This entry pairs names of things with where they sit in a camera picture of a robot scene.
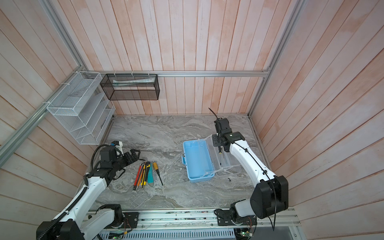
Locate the teal flat tool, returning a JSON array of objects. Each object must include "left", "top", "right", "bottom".
[{"left": 147, "top": 169, "right": 154, "bottom": 186}]

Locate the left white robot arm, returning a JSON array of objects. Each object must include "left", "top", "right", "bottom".
[{"left": 36, "top": 141, "right": 141, "bottom": 240}]

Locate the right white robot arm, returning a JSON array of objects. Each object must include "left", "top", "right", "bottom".
[{"left": 212, "top": 118, "right": 289, "bottom": 224}]

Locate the light blue plastic tool box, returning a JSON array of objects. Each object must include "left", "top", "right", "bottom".
[{"left": 182, "top": 136, "right": 242, "bottom": 183}]

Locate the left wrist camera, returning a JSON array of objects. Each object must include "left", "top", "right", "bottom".
[{"left": 111, "top": 141, "right": 123, "bottom": 155}]

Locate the black yellow handled screwdriver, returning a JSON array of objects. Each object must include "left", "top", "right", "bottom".
[{"left": 218, "top": 146, "right": 223, "bottom": 166}]

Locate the yellow black utility knife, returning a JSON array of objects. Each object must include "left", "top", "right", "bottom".
[{"left": 142, "top": 162, "right": 151, "bottom": 189}]

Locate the white wire mesh shelf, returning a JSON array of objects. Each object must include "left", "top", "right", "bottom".
[{"left": 47, "top": 72, "right": 115, "bottom": 145}]

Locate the black wire mesh basket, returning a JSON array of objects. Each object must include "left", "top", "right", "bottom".
[{"left": 101, "top": 73, "right": 160, "bottom": 101}]

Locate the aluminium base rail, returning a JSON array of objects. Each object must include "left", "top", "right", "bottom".
[{"left": 52, "top": 206, "right": 301, "bottom": 233}]

